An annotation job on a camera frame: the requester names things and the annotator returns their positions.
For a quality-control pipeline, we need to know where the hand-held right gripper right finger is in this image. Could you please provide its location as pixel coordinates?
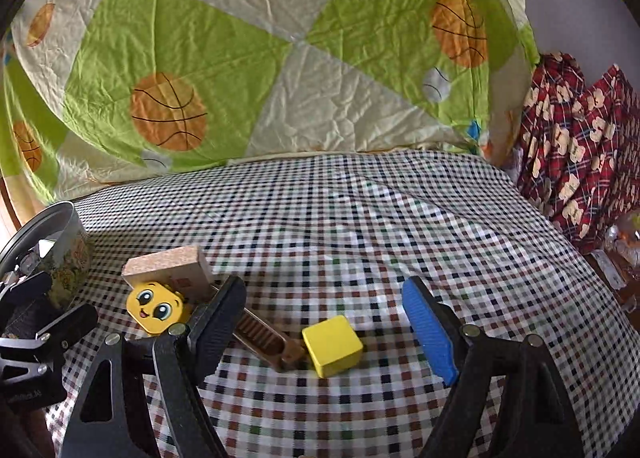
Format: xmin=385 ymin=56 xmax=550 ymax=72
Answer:
xmin=401 ymin=276 xmax=583 ymax=458

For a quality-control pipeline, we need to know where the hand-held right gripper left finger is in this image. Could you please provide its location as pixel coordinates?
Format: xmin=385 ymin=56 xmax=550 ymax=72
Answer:
xmin=60 ymin=275 xmax=247 ymax=458

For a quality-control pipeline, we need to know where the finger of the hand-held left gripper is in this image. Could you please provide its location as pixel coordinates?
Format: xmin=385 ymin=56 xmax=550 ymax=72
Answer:
xmin=0 ymin=270 xmax=54 ymax=326
xmin=30 ymin=303 xmax=99 ymax=356

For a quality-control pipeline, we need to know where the round metal tin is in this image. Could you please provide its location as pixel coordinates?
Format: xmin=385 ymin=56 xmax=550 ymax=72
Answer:
xmin=0 ymin=201 xmax=96 ymax=311

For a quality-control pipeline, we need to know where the yellow cube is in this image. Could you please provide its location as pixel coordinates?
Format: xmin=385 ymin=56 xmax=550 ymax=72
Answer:
xmin=301 ymin=315 xmax=364 ymax=379

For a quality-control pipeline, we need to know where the brown wooden tray piece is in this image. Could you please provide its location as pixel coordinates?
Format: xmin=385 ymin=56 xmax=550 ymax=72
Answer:
xmin=212 ymin=283 xmax=307 ymax=371

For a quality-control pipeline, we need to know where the yellow face block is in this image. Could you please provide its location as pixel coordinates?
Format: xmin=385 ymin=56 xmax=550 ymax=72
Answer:
xmin=125 ymin=280 xmax=193 ymax=338

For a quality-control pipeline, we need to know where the cork block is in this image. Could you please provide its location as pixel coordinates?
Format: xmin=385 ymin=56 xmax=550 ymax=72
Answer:
xmin=121 ymin=244 xmax=216 ymax=301

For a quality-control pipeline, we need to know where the checked tablecloth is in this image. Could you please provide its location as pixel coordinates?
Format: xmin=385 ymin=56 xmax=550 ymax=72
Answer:
xmin=45 ymin=148 xmax=638 ymax=458

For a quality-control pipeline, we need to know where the clear plastic bag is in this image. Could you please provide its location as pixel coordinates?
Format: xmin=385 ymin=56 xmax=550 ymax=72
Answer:
xmin=592 ymin=212 xmax=640 ymax=289

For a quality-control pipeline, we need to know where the red plaid bear cloth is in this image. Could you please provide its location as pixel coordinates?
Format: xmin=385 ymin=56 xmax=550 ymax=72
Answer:
xmin=515 ymin=52 xmax=640 ymax=254

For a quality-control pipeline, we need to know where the basketball print bed sheet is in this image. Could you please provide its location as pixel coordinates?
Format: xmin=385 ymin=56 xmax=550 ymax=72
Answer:
xmin=0 ymin=0 xmax=543 ymax=206

